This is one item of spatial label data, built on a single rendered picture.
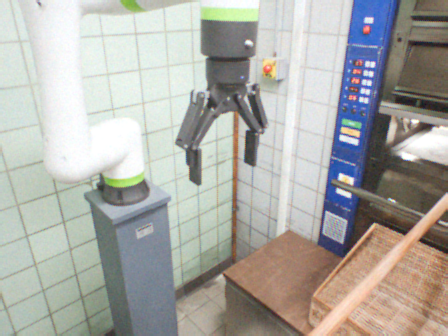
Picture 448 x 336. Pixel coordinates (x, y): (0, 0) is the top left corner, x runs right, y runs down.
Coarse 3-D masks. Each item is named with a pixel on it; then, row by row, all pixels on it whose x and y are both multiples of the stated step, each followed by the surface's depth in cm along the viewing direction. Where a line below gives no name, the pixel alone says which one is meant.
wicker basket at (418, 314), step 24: (360, 240) 153; (360, 264) 163; (408, 264) 150; (432, 264) 143; (336, 288) 151; (408, 288) 151; (432, 288) 144; (312, 312) 141; (360, 312) 147; (384, 312) 147; (408, 312) 147; (432, 312) 145
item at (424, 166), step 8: (392, 152) 150; (400, 152) 150; (384, 160) 150; (392, 160) 148; (400, 160) 145; (408, 160) 143; (416, 160) 142; (424, 160) 142; (408, 168) 144; (416, 168) 141; (424, 168) 139; (432, 168) 137; (440, 168) 136; (432, 176) 138; (440, 176) 136
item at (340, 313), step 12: (444, 204) 107; (432, 216) 101; (420, 228) 96; (408, 240) 91; (396, 252) 87; (384, 264) 83; (372, 276) 79; (384, 276) 81; (360, 288) 76; (372, 288) 78; (348, 300) 73; (360, 300) 74; (336, 312) 70; (348, 312) 71; (324, 324) 68; (336, 324) 69
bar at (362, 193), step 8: (336, 184) 127; (344, 184) 125; (352, 192) 123; (360, 192) 121; (368, 192) 120; (368, 200) 120; (376, 200) 117; (384, 200) 116; (392, 200) 115; (392, 208) 114; (400, 208) 112; (408, 208) 111; (408, 216) 111; (416, 216) 109; (440, 224) 104
